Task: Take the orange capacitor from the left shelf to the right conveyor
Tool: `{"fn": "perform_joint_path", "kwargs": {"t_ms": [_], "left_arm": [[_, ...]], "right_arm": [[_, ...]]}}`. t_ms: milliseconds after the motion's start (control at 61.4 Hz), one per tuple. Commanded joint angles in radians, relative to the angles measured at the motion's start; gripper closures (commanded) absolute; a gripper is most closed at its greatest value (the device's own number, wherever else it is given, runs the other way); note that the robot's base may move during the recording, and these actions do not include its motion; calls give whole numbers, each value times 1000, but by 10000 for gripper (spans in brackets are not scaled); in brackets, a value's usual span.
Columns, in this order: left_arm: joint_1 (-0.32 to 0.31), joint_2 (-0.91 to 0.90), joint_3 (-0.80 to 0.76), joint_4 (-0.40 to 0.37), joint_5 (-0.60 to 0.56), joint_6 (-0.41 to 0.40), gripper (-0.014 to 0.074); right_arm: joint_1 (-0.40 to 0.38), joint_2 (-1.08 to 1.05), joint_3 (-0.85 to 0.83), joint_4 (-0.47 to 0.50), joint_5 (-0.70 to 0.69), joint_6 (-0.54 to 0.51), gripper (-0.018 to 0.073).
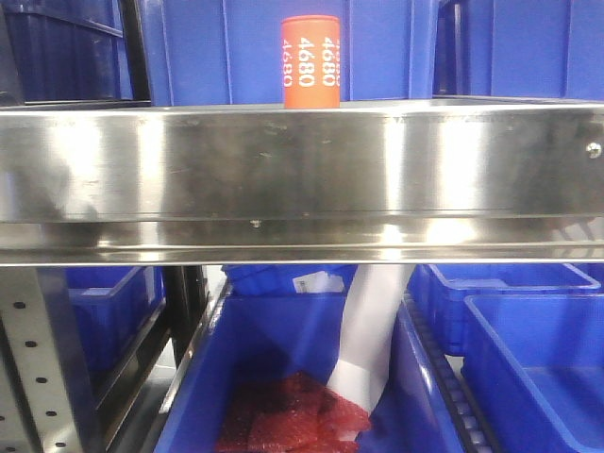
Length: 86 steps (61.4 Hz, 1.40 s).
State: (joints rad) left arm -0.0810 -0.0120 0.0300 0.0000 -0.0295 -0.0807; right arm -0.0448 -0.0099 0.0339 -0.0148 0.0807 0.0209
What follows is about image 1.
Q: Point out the blue bin lower right back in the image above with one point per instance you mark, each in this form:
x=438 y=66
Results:
x=439 y=290

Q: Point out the red bubble wrap bags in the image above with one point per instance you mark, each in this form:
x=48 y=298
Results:
x=293 y=414

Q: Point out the blue bin lower left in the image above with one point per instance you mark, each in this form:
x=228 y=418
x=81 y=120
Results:
x=111 y=304

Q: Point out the blue bin lower right front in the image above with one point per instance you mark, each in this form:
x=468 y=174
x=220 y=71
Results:
x=535 y=366

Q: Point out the blue crate upper right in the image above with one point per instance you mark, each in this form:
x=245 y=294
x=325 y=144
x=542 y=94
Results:
x=551 y=49

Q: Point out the blue bin with red bags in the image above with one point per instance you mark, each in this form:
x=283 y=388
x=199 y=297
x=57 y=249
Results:
x=267 y=338

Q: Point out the black shelf post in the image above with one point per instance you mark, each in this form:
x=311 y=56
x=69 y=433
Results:
x=136 y=59
x=186 y=299

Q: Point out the orange cylindrical capacitor 4680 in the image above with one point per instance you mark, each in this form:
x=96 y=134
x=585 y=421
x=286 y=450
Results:
x=311 y=62

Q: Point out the black shelf post lower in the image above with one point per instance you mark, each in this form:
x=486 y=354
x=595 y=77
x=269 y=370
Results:
x=186 y=299

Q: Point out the white paper strip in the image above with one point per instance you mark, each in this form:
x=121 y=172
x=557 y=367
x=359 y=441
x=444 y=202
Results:
x=362 y=368

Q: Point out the dark blue crate upper left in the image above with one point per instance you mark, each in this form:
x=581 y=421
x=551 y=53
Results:
x=68 y=50

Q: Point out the perforated steel shelf upright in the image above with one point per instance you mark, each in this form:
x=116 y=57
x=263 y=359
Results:
x=40 y=324

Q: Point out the stainless steel shelf rail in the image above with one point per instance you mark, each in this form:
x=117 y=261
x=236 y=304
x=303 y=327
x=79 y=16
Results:
x=448 y=179

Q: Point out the blue bin lower centre back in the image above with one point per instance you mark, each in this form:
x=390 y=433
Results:
x=284 y=279

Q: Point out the black shelf post upper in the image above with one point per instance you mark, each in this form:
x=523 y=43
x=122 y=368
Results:
x=136 y=59

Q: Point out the large blue crate upper centre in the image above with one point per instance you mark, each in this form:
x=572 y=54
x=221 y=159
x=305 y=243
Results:
x=231 y=52

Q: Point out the black roller track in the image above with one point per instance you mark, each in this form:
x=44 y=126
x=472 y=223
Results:
x=463 y=413

